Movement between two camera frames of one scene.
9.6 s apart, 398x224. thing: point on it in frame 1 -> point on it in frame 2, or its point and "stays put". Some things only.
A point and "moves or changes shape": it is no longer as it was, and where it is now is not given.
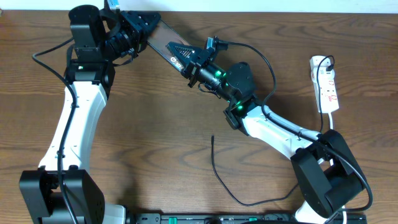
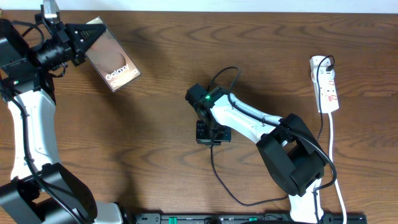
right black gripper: [195, 58] -> [201, 139]
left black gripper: [140, 27] -> [62, 33]
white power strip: [328, 94] stays put
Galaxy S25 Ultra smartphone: [160, 37] moves or changes shape
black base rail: [237, 218] stays put
